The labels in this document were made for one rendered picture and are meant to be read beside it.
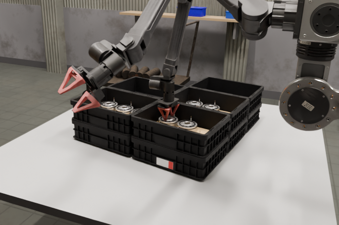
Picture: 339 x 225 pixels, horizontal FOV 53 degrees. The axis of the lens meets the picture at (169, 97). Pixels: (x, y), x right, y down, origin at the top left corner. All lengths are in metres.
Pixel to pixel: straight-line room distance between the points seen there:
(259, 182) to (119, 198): 0.62
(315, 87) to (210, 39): 3.82
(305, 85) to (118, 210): 0.84
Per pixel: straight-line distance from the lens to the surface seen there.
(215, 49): 5.03
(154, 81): 1.71
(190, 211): 1.38
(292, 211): 1.48
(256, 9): 1.04
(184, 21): 1.64
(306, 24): 1.05
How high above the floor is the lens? 1.53
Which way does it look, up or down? 19 degrees down
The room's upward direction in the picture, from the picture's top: 2 degrees clockwise
